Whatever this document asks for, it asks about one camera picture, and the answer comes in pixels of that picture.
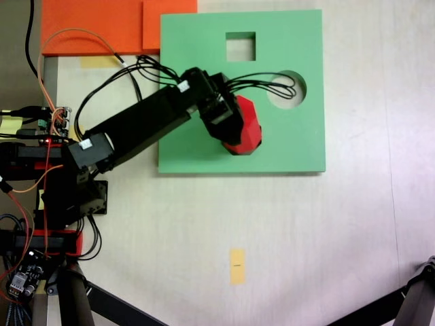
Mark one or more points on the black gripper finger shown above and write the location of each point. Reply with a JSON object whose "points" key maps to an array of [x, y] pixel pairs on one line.
{"points": [[227, 134]]}

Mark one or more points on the red octagonal pillar block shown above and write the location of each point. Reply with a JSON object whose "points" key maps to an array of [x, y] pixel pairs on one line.
{"points": [[251, 125]]}

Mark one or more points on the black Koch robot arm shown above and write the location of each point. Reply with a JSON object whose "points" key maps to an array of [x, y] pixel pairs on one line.
{"points": [[142, 119]]}

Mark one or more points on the green shape sorting board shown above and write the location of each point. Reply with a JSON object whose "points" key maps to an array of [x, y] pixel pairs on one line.
{"points": [[289, 142]]}

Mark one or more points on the yellow tape marker strip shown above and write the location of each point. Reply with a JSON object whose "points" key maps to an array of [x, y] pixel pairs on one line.
{"points": [[237, 266]]}

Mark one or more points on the yellow tape patch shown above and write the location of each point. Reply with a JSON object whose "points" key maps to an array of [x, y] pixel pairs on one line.
{"points": [[98, 62]]}

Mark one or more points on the small yellow sticky note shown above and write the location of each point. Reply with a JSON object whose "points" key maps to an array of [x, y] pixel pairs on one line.
{"points": [[76, 132]]}

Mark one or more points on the large orange foam slab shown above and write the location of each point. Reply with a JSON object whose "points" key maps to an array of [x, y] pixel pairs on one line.
{"points": [[91, 23]]}

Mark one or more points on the motor driver circuit board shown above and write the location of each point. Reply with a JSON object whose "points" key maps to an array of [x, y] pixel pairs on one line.
{"points": [[56, 120]]}

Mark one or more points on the black tripod brace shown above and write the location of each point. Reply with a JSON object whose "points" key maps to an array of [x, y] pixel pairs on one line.
{"points": [[119, 309]]}

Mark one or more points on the dark tripod leg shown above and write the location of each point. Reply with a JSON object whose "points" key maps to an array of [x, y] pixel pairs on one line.
{"points": [[419, 292], [74, 299]]}

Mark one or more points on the power converter circuit board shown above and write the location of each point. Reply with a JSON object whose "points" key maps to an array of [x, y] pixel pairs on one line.
{"points": [[25, 276]]}

